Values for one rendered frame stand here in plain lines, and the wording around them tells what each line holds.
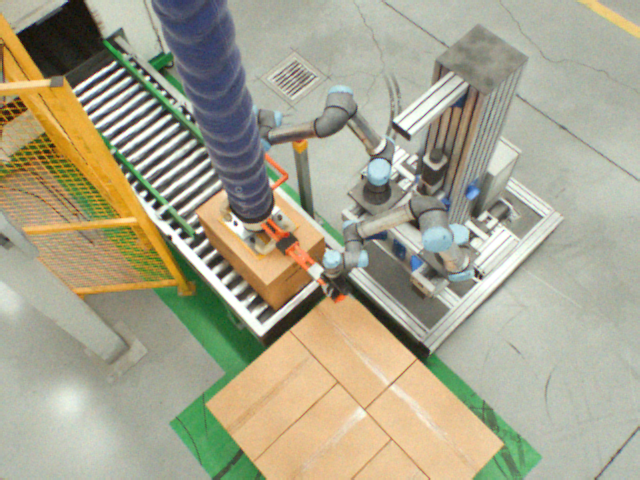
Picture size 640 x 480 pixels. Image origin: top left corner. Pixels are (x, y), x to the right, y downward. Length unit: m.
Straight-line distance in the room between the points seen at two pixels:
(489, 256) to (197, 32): 1.92
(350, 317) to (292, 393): 0.53
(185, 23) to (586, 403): 3.20
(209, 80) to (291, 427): 1.91
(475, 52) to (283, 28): 3.09
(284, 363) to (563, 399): 1.72
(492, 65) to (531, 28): 3.06
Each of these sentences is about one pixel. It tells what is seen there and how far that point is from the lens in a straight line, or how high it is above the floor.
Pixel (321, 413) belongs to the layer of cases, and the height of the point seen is 0.54.
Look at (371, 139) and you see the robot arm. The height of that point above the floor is 1.35.
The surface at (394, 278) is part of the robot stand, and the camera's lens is 4.06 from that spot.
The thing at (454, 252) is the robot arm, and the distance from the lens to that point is 2.81.
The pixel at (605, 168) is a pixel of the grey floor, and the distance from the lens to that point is 4.99.
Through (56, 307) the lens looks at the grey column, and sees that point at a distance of 3.50.
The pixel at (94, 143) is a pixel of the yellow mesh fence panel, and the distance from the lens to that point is 2.90.
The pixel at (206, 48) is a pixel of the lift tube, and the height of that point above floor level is 2.38.
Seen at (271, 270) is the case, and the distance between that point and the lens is 3.29.
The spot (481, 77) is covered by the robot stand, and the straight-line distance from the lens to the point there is 2.55.
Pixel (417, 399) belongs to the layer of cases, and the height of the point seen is 0.54.
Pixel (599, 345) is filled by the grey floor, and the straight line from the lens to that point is 4.41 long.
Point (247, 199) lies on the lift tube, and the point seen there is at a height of 1.38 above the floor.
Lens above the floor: 3.96
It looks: 65 degrees down
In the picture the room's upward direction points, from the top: 7 degrees counter-clockwise
